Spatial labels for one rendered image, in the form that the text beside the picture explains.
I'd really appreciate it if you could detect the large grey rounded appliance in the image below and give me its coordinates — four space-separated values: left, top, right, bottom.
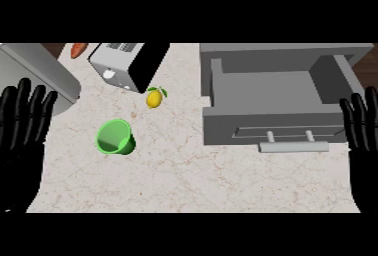
0 43 82 117

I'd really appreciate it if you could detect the green cup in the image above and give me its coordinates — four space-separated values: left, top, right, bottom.
94 118 137 156

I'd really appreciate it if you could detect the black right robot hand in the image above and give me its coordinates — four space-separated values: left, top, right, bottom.
338 85 378 213

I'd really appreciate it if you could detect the yellow lemon with leaves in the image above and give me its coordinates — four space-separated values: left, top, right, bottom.
144 86 169 110

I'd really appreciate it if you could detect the grey cabinet body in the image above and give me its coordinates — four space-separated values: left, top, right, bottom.
197 43 375 98

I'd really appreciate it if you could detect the grey toaster appliance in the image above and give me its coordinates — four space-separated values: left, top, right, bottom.
87 43 171 94

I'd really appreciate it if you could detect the grey open drawer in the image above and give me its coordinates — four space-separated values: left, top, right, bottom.
208 54 357 116

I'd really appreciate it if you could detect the orange carrot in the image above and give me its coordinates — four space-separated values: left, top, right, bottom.
69 43 90 60

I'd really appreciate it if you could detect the grey drawer front with handle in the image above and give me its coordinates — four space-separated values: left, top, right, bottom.
202 105 348 154

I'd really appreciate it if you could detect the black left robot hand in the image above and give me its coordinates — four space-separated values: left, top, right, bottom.
0 77 59 213

